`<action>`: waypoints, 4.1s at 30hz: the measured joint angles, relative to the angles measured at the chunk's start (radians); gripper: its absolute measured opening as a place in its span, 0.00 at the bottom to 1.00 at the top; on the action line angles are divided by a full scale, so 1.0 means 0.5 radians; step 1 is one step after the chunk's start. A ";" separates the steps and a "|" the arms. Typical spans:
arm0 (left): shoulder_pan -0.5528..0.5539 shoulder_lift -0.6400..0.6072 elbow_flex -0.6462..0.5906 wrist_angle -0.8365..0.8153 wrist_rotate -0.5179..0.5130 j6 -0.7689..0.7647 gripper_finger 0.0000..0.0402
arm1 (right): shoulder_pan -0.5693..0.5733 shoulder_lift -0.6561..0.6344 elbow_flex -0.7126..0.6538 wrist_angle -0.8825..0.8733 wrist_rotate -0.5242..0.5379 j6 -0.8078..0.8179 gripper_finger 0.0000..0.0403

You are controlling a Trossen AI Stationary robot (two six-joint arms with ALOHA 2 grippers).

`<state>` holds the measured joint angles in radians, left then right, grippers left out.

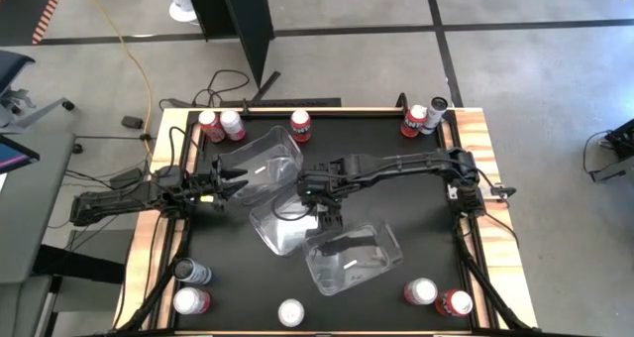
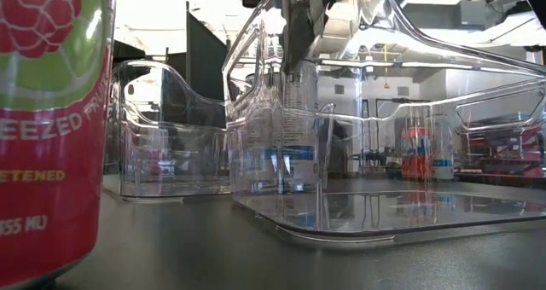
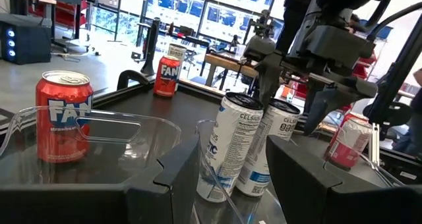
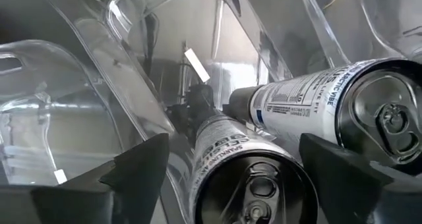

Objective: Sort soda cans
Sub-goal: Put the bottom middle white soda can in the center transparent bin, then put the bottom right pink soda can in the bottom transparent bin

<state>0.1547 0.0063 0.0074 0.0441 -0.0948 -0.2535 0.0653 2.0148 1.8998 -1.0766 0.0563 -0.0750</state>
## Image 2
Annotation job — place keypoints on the red storage rack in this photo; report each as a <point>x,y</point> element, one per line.
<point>503,149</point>

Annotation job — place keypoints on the clear plastic bin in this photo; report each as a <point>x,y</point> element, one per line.
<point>141,183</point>
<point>426,209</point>

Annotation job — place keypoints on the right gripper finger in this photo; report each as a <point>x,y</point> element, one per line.
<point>300,34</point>

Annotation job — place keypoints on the white red Spindrift can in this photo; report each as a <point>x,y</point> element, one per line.
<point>51,153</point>

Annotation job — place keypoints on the red Fanta can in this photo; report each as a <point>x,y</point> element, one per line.
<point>416,153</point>

